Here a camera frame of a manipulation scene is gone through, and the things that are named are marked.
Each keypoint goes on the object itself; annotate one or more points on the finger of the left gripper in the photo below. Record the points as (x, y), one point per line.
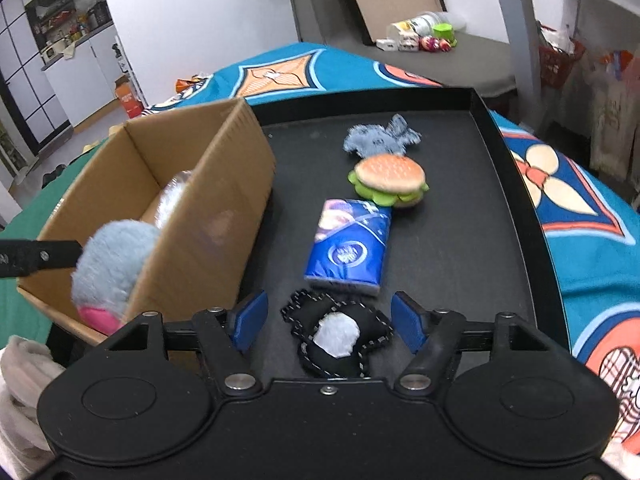
(40, 255)

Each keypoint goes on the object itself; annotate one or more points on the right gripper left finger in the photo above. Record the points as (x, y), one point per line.
(240, 339)

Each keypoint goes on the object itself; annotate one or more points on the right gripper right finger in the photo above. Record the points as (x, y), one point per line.
(432, 337)

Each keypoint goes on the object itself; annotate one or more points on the grey pink plush paw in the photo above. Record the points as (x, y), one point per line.
(108, 270)

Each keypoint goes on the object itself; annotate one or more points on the black stitched plush toy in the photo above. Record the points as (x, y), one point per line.
(335, 336)

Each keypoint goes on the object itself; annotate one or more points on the blue tissue pack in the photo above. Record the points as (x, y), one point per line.
(349, 247)

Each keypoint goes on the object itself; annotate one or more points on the clear bubble wrap bag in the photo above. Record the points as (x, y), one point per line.
(170, 197)

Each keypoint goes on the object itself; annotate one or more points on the brown cardboard box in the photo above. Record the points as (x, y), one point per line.
(200, 258)

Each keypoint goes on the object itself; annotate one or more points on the plush hamburger toy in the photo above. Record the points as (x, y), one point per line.
(389, 180)

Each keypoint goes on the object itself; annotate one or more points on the blue grey knitted toy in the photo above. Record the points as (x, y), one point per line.
(370, 140)

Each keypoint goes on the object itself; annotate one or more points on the green cloth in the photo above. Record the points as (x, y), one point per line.
(18, 316)

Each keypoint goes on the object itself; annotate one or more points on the black shallow tray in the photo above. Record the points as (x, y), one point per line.
(475, 245)

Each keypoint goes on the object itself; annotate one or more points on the white fleece blanket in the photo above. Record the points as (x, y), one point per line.
(27, 368)

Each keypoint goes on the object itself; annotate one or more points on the blue patterned blanket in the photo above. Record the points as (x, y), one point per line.
(593, 234)

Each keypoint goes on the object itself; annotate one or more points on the white kitchen cabinet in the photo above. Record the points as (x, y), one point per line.
(86, 82)

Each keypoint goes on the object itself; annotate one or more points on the orange carton on floor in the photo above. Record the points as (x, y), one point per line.
(127, 97)

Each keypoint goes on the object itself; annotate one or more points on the orange bag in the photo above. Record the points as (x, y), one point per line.
(183, 84)

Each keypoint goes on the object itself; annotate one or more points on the grey floor mat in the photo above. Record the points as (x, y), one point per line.
(476, 62)

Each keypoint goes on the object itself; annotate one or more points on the red pink small toy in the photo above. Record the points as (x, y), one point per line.
(433, 44)

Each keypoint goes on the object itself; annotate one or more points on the white adapter box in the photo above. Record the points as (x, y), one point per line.
(386, 44)

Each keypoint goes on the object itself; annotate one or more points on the printed white carton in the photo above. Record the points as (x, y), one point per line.
(408, 41)

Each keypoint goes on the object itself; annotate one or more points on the red basket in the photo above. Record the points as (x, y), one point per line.
(556, 66)

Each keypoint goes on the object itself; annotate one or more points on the green lidded jar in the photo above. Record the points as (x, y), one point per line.
(444, 32)

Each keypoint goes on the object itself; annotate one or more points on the white plastic bottle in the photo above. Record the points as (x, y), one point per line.
(423, 24)

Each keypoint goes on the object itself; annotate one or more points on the grey desk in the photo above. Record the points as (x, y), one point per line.
(519, 19)

